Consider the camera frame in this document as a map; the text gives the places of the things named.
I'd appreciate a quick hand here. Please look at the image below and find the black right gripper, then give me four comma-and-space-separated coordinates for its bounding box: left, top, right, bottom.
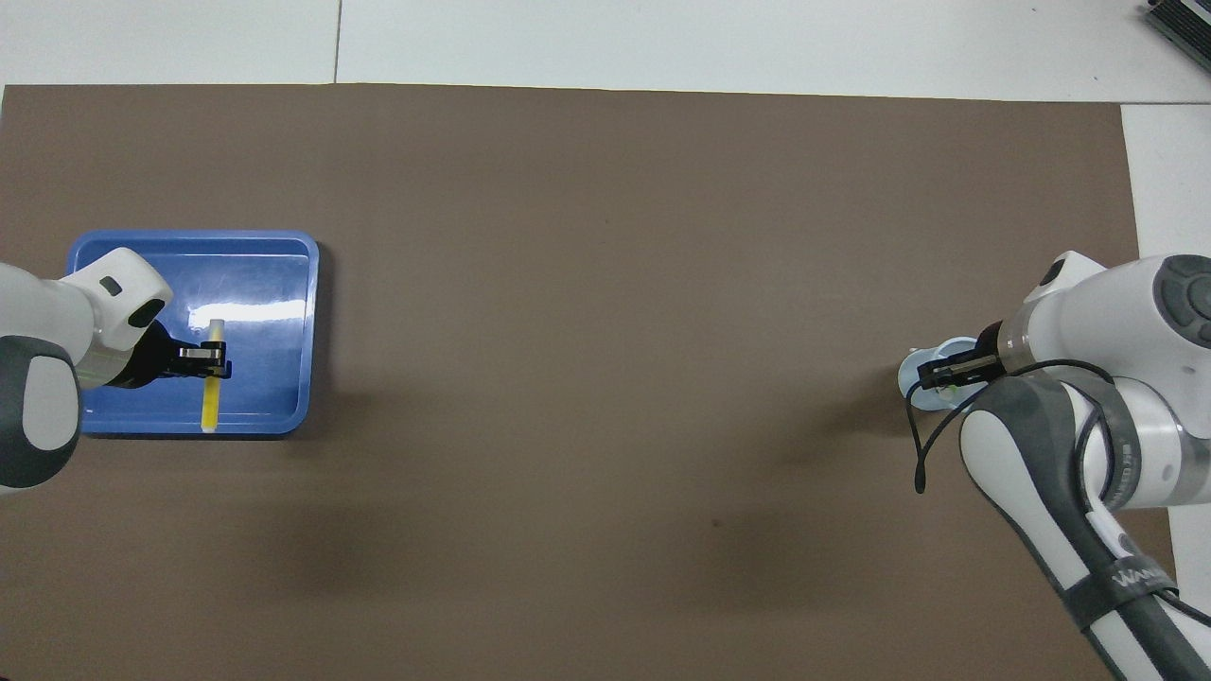
915, 322, 1006, 392

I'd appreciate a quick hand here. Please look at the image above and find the blue plastic tray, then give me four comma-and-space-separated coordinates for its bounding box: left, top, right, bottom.
66, 230, 321, 436

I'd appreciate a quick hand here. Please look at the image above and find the yellow marker pen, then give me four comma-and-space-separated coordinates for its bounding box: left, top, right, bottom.
201, 319, 227, 435

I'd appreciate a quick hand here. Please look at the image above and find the translucent plastic pen cup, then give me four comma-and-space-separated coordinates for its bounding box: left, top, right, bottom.
898, 337, 981, 412

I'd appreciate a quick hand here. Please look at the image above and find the brown table mat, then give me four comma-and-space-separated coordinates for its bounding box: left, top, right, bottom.
0, 83, 1179, 681

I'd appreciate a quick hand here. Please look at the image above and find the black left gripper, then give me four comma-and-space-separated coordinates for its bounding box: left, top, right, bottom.
118, 322, 234, 390

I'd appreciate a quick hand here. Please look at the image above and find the grey ribbed device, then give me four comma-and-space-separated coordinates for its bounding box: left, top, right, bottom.
1142, 0, 1211, 60

